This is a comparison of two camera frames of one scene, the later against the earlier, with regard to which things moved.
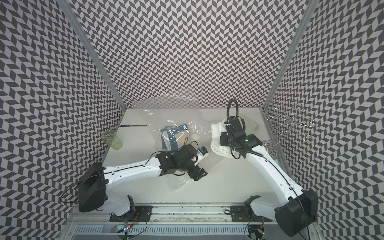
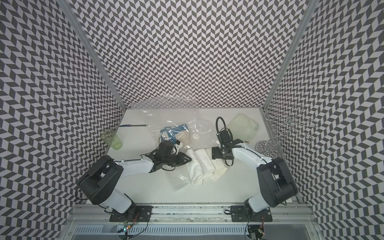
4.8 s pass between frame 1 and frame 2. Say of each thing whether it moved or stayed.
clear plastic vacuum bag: stayed
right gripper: moved
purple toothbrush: stayed
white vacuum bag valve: stayed
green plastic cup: stayed
